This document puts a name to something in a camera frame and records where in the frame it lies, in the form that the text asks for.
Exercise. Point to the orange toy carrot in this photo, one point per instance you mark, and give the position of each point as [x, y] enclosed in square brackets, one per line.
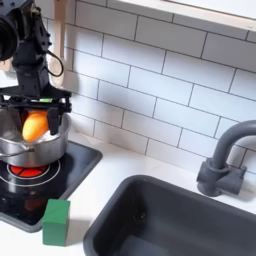
[35, 128]

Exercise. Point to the green wooden block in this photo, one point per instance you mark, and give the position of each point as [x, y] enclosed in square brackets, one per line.
[56, 223]

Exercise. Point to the steel pot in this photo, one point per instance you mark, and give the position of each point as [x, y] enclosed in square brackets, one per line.
[43, 151]

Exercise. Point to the black stove cooktop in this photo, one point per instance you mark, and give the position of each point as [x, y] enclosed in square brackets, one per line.
[76, 166]

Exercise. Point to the dark grey sink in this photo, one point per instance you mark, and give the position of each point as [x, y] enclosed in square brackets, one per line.
[160, 216]

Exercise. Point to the dark grey tap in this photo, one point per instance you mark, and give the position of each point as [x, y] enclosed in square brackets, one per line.
[216, 176]

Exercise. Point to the light wooden shelf frame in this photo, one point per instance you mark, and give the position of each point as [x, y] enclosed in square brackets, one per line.
[200, 13]

